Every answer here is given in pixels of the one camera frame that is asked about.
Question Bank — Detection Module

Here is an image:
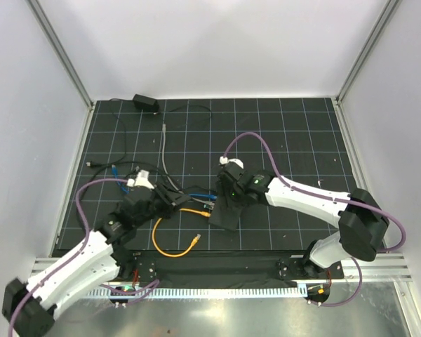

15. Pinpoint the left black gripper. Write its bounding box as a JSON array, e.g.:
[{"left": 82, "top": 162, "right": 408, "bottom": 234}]
[{"left": 135, "top": 180, "right": 191, "bottom": 227}]

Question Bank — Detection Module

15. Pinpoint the yellow ethernet cable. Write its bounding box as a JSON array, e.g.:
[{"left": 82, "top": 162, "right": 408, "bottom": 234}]
[{"left": 152, "top": 207, "right": 211, "bottom": 259}]

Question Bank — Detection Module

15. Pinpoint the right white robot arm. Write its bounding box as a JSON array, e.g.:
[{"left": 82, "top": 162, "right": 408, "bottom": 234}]
[{"left": 209, "top": 161, "right": 389, "bottom": 278}]

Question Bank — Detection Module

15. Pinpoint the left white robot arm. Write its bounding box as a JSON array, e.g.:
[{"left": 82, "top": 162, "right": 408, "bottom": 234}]
[{"left": 2, "top": 178, "right": 191, "bottom": 336}]

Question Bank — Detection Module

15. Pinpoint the black grid mat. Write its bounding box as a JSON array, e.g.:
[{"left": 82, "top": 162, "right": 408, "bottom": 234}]
[{"left": 72, "top": 98, "right": 357, "bottom": 252}]

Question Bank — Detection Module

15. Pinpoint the grey ethernet cable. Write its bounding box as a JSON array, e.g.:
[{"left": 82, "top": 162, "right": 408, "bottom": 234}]
[{"left": 160, "top": 122, "right": 215, "bottom": 206}]

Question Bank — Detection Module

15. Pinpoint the blue ethernet cable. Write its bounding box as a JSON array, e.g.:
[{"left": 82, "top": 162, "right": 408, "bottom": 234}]
[{"left": 111, "top": 164, "right": 218, "bottom": 201}]

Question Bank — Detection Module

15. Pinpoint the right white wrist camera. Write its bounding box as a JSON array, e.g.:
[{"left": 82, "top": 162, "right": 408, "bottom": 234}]
[{"left": 219, "top": 156, "right": 244, "bottom": 169}]

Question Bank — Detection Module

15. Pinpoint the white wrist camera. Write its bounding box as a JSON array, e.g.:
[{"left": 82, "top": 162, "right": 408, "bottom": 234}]
[
  {"left": 126, "top": 170, "right": 154, "bottom": 190},
  {"left": 219, "top": 156, "right": 244, "bottom": 169}
]

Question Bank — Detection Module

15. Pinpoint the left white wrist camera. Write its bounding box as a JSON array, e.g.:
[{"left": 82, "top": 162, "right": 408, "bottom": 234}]
[{"left": 126, "top": 170, "right": 154, "bottom": 190}]

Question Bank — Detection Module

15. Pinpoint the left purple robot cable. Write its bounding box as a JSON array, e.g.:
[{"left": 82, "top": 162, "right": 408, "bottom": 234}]
[{"left": 7, "top": 178, "right": 161, "bottom": 337}]

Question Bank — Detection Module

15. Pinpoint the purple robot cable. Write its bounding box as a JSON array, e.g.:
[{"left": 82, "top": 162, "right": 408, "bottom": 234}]
[
  {"left": 222, "top": 131, "right": 407, "bottom": 307},
  {"left": 7, "top": 178, "right": 161, "bottom": 337}
]

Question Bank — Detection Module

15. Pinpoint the thin black flat cable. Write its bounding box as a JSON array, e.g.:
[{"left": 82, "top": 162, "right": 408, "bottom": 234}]
[{"left": 86, "top": 99, "right": 213, "bottom": 169}]

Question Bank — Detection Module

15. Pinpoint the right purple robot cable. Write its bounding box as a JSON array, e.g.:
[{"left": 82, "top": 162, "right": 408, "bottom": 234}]
[{"left": 222, "top": 131, "right": 407, "bottom": 307}]

